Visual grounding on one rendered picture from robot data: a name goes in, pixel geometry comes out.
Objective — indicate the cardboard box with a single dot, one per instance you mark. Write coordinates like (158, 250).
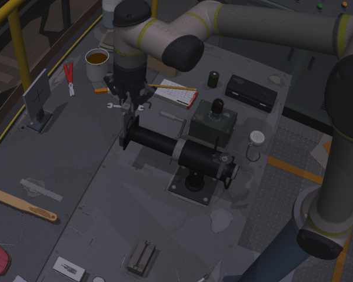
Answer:
(160, 66)

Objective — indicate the dark lamp knob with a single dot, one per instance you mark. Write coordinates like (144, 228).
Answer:
(217, 106)

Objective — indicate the wooden paddle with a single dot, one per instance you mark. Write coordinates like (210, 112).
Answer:
(17, 202)

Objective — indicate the grey slotted rack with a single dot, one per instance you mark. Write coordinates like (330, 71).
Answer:
(142, 258)

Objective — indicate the yellow safety railing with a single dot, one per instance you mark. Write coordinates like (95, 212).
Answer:
(19, 44)

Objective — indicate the black pyrometer body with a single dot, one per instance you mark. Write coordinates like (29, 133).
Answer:
(197, 154)

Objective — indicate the white printed card box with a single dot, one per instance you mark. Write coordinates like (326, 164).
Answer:
(69, 267)

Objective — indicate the grey small plaque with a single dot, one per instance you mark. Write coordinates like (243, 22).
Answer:
(182, 128)

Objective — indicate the grey control console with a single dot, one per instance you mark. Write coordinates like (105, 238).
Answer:
(306, 73)

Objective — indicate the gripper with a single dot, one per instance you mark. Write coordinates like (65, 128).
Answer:
(129, 73)

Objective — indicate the white notepad red edge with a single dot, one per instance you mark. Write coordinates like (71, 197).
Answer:
(176, 95)

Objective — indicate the white round disc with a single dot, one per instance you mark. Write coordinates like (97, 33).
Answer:
(98, 279)

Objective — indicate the yellow pencil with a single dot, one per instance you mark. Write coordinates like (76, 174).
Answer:
(176, 87)

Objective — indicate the grey target plate with cross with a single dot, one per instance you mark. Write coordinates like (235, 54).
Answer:
(36, 95)

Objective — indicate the green lamp control box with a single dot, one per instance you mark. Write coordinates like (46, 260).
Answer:
(206, 126)

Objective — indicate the grey metal cylinder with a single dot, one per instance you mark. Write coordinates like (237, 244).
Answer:
(170, 115)

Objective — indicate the dark green canister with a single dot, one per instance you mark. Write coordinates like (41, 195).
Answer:
(213, 79)

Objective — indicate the black pyrometer cover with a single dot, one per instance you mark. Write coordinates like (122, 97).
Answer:
(129, 132)

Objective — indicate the white open-end wrench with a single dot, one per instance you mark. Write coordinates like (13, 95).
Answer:
(113, 105)

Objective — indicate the small brush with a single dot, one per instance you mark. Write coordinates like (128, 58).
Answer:
(203, 277)

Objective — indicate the black instrument case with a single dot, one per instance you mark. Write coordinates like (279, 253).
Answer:
(251, 93)

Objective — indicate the orange push button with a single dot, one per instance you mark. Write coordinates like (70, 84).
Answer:
(344, 3)

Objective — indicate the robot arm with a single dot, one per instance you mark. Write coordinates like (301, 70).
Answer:
(253, 26)

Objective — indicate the green push button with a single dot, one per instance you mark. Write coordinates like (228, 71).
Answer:
(320, 5)

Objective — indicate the white mug with brown liquid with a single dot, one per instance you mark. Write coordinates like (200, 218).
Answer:
(96, 66)

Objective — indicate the steel ruler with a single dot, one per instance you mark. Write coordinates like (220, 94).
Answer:
(41, 190)

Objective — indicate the pale blue bottle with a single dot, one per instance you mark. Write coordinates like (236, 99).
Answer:
(108, 14)

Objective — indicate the orange chalk piece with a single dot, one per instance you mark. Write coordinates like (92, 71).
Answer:
(101, 91)

